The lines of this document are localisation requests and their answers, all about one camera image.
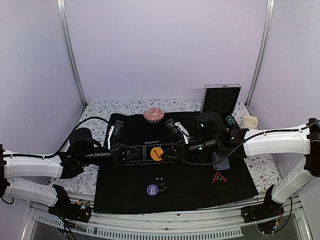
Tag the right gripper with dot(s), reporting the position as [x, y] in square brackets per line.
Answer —
[188, 155]

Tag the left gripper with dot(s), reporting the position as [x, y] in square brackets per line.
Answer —
[115, 157]

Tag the orange big blind button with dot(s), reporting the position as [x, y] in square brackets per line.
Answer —
[156, 153]

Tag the clear dealer button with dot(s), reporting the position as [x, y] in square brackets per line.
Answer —
[160, 183]

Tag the purple small blind button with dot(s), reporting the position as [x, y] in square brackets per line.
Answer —
[152, 190]

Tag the blue playing card deck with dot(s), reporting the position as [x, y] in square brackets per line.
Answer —
[219, 164]

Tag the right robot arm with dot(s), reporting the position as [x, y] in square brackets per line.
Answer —
[215, 139]

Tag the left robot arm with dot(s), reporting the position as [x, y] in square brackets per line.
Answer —
[83, 150]

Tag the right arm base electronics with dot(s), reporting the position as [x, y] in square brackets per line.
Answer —
[264, 211]

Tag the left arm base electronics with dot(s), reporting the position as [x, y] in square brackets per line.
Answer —
[64, 208]

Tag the black poker mat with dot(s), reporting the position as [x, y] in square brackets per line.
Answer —
[122, 189]

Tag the patterned small bowl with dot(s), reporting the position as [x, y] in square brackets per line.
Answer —
[153, 115]

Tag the red black triangle card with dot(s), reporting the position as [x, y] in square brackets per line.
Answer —
[218, 178]

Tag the right poker chip row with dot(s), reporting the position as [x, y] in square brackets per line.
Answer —
[232, 124]

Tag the aluminium poker chip case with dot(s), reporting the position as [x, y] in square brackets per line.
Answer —
[220, 98]

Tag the cream ceramic mug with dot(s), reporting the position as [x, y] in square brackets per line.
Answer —
[249, 122]

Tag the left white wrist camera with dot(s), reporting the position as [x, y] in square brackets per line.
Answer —
[114, 132]

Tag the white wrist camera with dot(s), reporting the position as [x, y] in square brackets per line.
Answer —
[114, 132]
[178, 129]

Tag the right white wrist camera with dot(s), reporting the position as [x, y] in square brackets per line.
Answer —
[178, 129]

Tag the front aluminium rail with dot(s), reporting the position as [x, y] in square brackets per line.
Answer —
[215, 223]

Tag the left aluminium frame post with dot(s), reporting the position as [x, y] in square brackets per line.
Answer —
[62, 13]

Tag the aluminium frame post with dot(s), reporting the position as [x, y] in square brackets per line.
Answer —
[62, 13]
[270, 4]

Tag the right aluminium frame post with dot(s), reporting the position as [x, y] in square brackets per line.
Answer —
[270, 4]

